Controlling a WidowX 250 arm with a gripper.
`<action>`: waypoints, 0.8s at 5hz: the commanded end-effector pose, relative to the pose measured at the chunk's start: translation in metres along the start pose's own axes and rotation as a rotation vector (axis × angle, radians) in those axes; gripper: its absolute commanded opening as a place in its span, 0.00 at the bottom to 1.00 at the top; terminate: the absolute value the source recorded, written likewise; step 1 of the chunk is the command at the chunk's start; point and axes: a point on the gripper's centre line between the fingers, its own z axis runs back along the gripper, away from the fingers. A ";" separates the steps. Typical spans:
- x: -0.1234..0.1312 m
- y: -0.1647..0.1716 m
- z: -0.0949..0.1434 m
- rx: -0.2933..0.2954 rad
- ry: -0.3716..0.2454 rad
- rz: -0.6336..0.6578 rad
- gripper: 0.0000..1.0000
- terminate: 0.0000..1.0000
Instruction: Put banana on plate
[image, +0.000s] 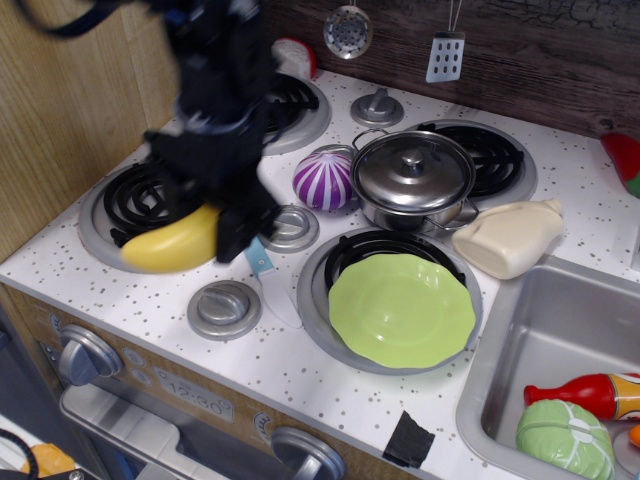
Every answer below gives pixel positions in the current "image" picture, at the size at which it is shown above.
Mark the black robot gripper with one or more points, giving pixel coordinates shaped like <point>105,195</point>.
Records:
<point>215,156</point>

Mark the yellow toy banana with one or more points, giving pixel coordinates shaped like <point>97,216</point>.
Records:
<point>179,246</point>

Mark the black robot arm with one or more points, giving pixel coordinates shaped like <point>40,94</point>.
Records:
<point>225,73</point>

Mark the green plastic plate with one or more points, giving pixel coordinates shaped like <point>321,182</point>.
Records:
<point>401,311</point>

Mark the front left black burner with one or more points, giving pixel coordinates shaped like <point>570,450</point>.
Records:
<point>123,205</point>

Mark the black burner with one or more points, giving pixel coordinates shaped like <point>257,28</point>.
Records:
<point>123,205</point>
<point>505,170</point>
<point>298,114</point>
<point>325,265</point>

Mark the silver centre stove knob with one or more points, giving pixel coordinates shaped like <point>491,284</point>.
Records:
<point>294,230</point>

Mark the silver stove knob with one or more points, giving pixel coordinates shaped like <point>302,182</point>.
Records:
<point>377,110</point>
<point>294,230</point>
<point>224,310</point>

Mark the silver front stove knob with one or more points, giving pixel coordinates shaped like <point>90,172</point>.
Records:
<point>224,310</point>

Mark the purple striped toy onion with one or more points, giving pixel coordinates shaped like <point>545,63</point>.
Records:
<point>322,180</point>

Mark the front right black burner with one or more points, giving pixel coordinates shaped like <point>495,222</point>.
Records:
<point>325,265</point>

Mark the back left black burner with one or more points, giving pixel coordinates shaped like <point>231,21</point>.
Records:
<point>298,114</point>

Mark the red white toy cheese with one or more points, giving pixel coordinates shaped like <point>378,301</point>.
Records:
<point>294,58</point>

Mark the left silver oven knob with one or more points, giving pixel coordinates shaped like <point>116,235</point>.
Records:
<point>86,357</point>

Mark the silver oven knob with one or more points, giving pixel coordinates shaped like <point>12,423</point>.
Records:
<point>86,357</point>
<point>305,456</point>

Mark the silver back stove knob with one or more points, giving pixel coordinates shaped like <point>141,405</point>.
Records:
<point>377,110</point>

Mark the steel pot with lid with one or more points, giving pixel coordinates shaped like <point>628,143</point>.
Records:
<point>414,182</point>

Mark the hanging steel skimmer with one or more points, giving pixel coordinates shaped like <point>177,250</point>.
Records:
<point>348,31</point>

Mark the right silver oven knob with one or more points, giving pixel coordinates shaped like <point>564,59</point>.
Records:
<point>305,456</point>

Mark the hanging steel spatula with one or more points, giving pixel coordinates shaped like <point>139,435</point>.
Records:
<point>447,50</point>

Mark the back right black burner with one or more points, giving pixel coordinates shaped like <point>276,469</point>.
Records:
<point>505,170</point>

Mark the orange toy at corner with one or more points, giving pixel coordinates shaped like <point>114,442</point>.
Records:
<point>51,460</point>

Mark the cream toy bottle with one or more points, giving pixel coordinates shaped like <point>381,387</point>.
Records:
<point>507,240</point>

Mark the black tape patch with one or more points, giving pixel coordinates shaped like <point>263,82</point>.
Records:
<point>409,443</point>

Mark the steel sink basin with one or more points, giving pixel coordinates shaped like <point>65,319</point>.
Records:
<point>555,323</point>

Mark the green toy cabbage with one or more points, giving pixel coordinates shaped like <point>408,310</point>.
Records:
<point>567,436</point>

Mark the red green toy pepper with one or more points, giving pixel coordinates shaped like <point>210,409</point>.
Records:
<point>624,153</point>

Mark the red toy ketchup bottle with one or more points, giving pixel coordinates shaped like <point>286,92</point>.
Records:
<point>608,397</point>

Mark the orange toy in sink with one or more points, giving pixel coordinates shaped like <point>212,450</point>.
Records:
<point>634,436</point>

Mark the blue handled toy knife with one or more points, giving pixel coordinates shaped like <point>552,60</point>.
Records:
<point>273,289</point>

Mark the silver oven door handle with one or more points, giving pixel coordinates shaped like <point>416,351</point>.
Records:
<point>144,445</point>

